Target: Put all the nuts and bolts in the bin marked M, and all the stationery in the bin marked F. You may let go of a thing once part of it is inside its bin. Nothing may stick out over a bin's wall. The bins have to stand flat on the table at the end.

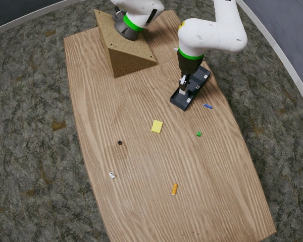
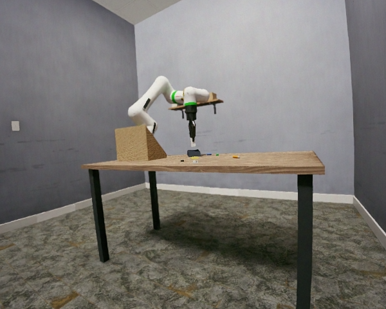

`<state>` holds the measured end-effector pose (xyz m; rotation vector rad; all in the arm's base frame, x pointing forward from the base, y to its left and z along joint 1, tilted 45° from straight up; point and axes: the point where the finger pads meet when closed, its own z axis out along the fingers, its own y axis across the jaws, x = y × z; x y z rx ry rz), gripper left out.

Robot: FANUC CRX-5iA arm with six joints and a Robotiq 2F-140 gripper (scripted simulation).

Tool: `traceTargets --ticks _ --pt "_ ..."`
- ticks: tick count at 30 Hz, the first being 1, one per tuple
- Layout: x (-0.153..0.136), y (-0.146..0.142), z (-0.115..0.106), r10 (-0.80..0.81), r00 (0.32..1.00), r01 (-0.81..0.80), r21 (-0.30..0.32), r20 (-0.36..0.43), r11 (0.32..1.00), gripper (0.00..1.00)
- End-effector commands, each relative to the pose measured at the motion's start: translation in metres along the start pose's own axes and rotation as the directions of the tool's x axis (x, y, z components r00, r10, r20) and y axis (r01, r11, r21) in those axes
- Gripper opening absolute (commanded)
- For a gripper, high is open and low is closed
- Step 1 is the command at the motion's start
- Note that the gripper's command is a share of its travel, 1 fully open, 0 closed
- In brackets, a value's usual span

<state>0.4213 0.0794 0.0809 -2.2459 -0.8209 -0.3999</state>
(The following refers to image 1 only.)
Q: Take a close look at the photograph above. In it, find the black rack of bins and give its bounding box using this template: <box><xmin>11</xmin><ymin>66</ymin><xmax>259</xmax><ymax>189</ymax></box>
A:
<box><xmin>170</xmin><ymin>66</ymin><xmax>211</xmax><ymax>111</ymax></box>

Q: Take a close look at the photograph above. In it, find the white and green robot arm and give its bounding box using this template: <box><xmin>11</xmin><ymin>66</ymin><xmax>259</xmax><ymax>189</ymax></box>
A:
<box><xmin>111</xmin><ymin>0</ymin><xmax>247</xmax><ymax>68</ymax></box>

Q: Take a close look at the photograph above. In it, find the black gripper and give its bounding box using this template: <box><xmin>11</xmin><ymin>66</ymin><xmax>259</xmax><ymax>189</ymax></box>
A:
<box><xmin>179</xmin><ymin>62</ymin><xmax>198</xmax><ymax>95</ymax></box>

